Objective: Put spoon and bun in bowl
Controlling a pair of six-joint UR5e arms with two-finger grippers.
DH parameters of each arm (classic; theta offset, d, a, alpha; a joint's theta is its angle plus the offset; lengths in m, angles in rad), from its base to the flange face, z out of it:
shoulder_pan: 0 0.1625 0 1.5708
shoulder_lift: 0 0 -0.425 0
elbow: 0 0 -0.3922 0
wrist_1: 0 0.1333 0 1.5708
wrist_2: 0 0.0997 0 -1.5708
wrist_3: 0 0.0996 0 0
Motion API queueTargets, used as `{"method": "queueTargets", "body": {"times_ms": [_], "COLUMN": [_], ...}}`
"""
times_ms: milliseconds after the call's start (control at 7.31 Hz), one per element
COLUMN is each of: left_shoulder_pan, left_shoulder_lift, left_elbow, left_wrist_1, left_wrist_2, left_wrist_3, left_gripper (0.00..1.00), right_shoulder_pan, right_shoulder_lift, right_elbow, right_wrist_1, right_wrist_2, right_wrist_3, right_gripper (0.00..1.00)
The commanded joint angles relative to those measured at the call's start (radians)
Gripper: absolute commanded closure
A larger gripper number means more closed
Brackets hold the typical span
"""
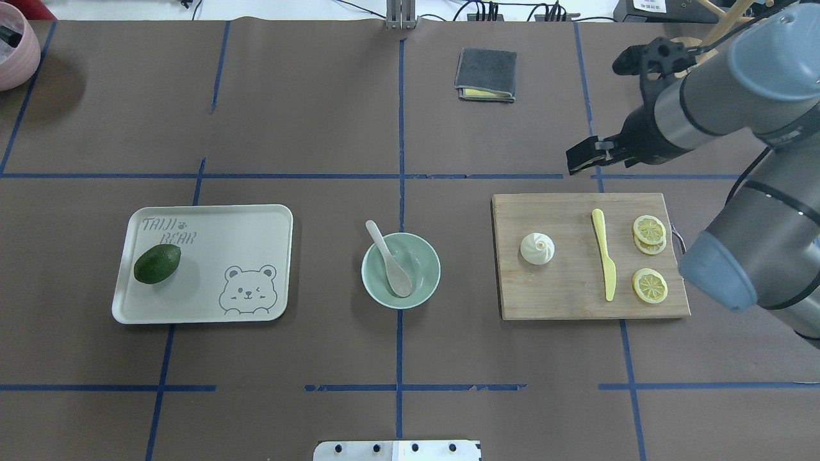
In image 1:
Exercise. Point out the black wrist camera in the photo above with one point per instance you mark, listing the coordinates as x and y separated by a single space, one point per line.
661 56

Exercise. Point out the pink bowl of ice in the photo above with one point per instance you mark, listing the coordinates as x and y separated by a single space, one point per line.
18 64

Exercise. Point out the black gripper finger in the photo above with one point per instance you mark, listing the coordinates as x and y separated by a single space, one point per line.
593 151
575 167

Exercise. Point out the green avocado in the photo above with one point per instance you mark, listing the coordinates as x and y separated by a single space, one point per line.
157 264

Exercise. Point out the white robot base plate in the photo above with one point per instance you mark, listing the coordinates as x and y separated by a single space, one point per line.
458 449

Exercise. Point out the yellow plastic knife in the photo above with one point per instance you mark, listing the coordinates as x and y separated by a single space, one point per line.
608 265

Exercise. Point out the lemon slice near handle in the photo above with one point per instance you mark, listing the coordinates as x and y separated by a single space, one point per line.
649 286

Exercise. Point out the grey yellow folded cloth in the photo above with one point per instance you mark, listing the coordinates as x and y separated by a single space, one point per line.
486 75

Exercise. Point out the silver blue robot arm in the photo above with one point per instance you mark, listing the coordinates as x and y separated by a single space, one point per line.
747 102

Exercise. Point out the cream bear serving tray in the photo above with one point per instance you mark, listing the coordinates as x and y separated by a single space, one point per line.
235 264

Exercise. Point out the wooden cutting board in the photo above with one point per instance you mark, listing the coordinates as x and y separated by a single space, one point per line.
571 285

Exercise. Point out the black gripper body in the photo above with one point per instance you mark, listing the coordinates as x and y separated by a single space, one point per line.
640 136

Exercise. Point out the green ceramic bowl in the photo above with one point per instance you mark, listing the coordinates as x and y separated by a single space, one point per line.
418 259

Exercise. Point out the white plastic spoon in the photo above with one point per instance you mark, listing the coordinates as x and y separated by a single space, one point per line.
397 278

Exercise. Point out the lemon slice top of pair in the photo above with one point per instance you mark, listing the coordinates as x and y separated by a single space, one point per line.
649 230

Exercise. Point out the wooden stand with round base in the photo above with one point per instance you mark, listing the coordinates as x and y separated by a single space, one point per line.
736 14

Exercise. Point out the white steamed bun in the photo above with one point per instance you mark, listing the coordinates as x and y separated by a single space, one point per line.
537 248

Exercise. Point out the lemon slice under pair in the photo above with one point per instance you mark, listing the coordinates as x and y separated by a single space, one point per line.
655 249

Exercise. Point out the aluminium frame post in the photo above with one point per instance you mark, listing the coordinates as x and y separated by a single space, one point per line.
401 14

